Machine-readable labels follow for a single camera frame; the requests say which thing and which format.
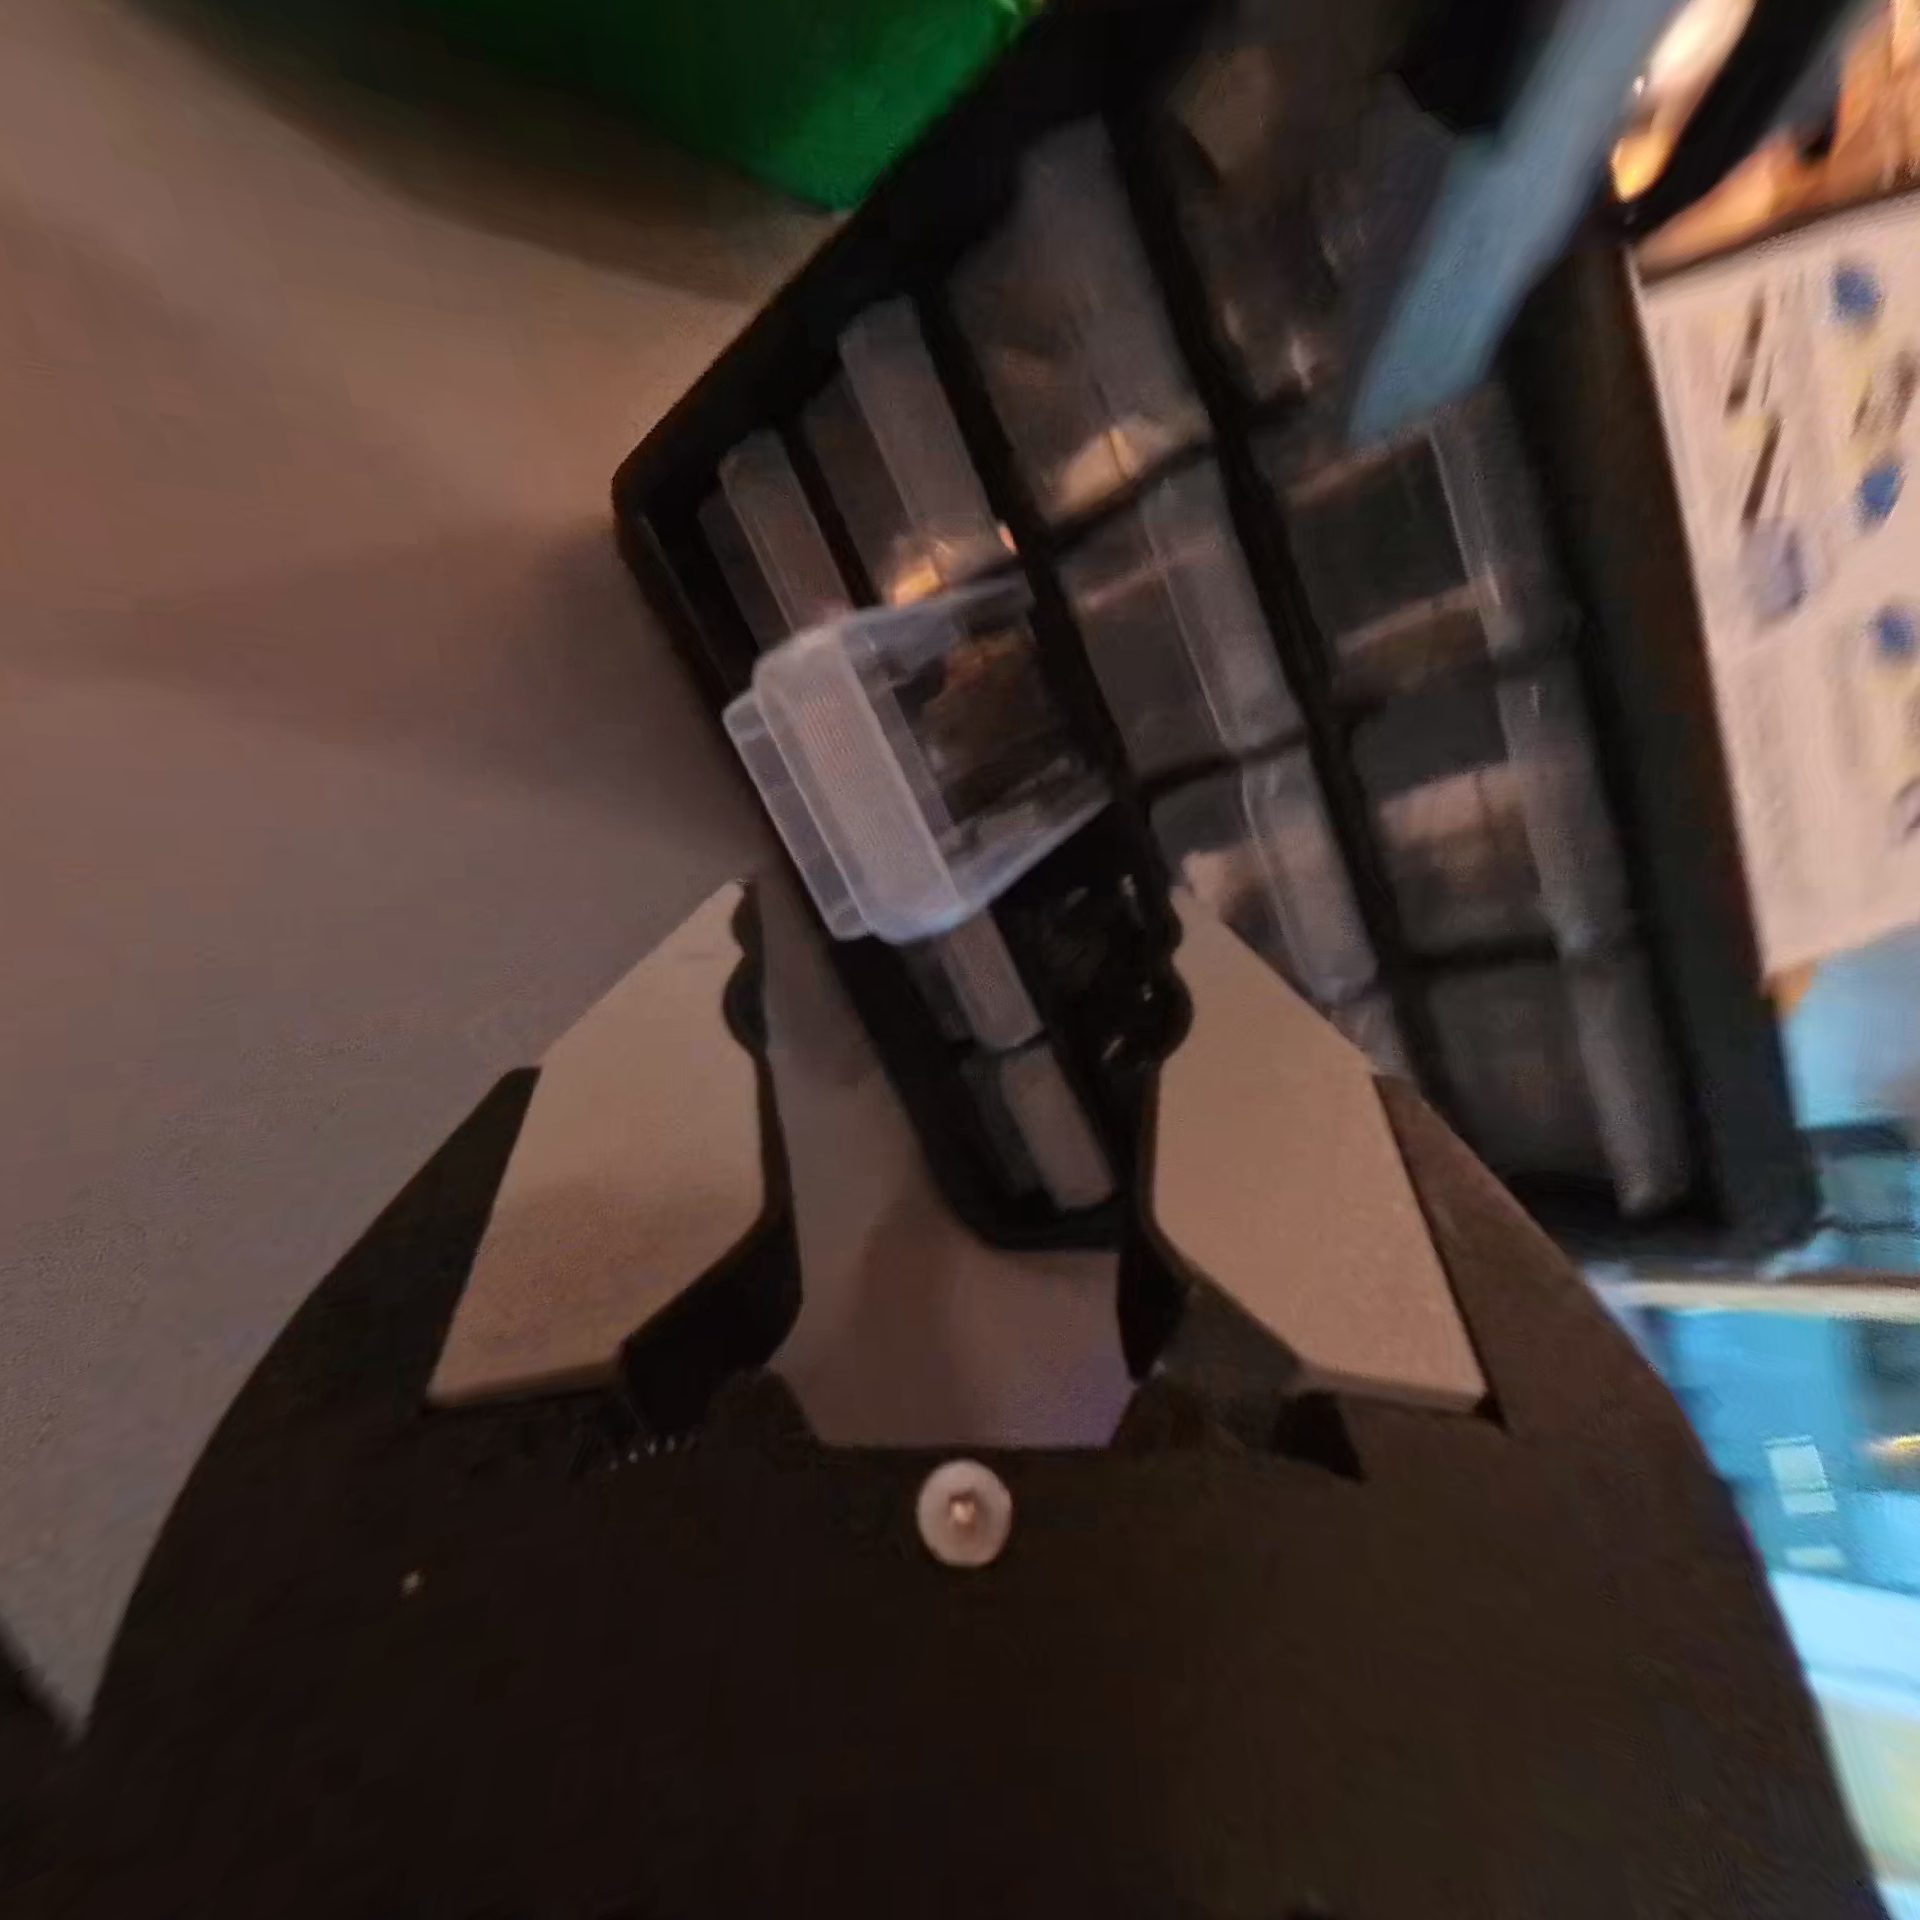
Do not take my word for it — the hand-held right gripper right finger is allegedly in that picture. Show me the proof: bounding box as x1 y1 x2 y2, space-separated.
1113 908 1491 1407

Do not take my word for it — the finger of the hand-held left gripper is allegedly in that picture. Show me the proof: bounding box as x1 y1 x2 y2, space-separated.
1346 0 1656 445

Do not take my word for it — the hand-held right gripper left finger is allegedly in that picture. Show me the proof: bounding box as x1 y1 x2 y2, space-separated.
428 883 800 1407

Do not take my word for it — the black drawer cabinet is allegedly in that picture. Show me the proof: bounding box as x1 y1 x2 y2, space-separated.
609 0 1817 1255

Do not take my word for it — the clear plastic drawer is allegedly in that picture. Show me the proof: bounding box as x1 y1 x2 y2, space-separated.
723 575 1116 947

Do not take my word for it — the green plastic bin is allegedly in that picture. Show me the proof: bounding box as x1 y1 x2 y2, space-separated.
322 0 1037 213

